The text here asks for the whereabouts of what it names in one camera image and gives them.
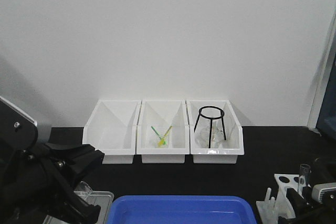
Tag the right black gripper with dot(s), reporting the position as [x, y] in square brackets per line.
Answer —
[305, 213]

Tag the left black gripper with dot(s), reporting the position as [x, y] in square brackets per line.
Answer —
[46, 183]

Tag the white test tube rack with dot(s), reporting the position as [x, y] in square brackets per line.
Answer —
[273, 207]

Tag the grey pegboard drying rack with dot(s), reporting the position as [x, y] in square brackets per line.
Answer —
[326, 119]

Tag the clear glass beaker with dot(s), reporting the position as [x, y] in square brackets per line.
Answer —
[83, 190]

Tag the black sink basin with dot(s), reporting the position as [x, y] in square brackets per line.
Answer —
[323, 170]

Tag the blue plastic tray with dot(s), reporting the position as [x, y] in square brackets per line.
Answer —
[180, 209]

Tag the left white storage bin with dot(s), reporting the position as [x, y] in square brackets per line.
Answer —
[112, 129]

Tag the white storage bin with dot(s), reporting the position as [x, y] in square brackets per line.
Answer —
[161, 114]
[234, 145]
[112, 129]

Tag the green yellow plastic sticks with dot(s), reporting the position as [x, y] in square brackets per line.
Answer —
[163, 139]

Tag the middle white storage bin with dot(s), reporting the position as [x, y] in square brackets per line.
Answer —
[161, 114]

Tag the right white storage bin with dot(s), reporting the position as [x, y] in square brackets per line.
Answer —
[234, 145]

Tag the clear glassware in bin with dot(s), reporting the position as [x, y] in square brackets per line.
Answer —
[210, 136]

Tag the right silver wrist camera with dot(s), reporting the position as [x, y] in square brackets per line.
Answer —
[324, 193]

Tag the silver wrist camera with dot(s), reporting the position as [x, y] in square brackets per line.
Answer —
[324, 193]
[18, 134]

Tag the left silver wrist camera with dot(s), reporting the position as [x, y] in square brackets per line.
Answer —
[18, 134]

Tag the black wire tripod stand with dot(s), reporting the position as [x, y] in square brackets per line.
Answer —
[208, 114]

